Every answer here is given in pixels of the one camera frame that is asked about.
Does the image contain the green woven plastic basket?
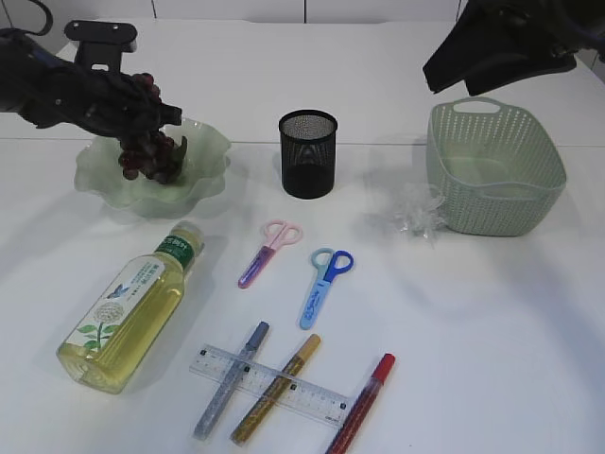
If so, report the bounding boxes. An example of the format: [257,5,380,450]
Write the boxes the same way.
[425,97,567,236]

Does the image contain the clear plastic ruler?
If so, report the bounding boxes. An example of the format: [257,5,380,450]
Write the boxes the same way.
[189,344,354,428]

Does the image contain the black mesh pen holder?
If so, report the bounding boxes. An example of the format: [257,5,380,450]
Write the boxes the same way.
[278,109,337,200]

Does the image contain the green wavy plastic plate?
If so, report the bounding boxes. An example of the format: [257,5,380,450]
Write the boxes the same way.
[74,118,231,218]

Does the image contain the clear plastic sheet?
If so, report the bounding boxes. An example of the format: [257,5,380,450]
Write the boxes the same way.
[386,183,445,247]

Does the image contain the gold glitter pen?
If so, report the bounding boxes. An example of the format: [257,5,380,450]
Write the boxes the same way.
[231,334,321,445]

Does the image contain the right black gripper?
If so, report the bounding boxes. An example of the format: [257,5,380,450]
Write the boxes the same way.
[423,0,604,96]

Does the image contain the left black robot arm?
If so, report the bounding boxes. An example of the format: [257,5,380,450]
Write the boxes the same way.
[1,2,182,138]

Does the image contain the red glitter pen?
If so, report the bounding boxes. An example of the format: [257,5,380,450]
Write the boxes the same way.
[325,353,396,454]

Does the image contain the blue glitter pen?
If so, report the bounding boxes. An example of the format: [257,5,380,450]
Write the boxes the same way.
[193,322,269,441]

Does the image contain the dark red grape bunch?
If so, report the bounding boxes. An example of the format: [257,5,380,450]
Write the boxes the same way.
[118,73,187,185]

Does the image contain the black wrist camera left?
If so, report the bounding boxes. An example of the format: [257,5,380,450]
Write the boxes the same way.
[63,20,138,74]

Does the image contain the blue capped scissors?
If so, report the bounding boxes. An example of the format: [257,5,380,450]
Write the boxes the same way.
[299,248,354,330]

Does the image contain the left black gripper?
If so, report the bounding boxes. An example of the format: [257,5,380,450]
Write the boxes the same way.
[18,65,182,138]

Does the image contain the pink capped scissors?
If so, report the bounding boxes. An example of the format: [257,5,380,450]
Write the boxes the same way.
[237,219,303,289]

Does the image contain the green tea bottle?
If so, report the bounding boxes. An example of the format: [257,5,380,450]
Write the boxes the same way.
[57,220,204,394]

